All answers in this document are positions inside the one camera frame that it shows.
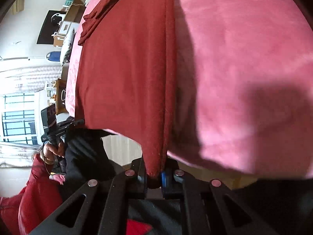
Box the person's left forearm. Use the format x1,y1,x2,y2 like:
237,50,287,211
0,153,66,235

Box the wooden desk with drawers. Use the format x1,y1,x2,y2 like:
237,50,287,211
52,0,87,48

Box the beige air conditioner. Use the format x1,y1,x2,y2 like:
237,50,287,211
12,0,26,14

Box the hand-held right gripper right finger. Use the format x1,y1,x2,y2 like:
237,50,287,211
160,159,279,235

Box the person's left hand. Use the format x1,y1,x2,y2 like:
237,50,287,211
42,141,66,164

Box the pink fleece bed blanket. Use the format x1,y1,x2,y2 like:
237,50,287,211
65,0,313,179

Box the patterned window curtain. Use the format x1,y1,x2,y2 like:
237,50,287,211
0,66,63,95

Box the barred window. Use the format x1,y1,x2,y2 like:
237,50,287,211
0,94,41,142

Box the blue chair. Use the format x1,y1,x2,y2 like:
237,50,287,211
45,51,62,63

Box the white round device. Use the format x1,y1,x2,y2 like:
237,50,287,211
50,13,65,26

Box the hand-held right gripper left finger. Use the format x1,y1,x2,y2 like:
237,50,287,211
29,157,147,235

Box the black television screen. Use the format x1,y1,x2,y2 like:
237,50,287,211
37,10,66,46

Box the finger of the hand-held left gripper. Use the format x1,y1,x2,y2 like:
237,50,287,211
64,118,85,129

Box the wooden side table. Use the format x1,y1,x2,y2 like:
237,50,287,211
45,78,69,115

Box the person's black shirt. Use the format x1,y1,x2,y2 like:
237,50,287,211
59,128,313,235

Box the dark red sweater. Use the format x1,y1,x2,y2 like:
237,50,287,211
75,0,178,189

